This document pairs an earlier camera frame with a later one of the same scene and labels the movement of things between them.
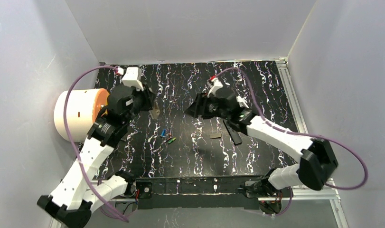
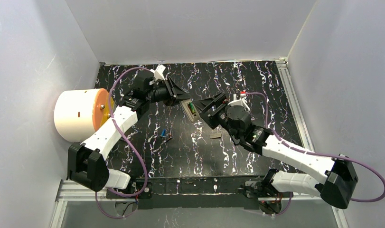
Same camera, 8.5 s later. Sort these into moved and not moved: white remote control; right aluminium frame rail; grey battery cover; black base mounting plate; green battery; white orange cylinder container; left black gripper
Moved: left black gripper; white remote control; green battery
Not moved: grey battery cover; white orange cylinder container; right aluminium frame rail; black base mounting plate
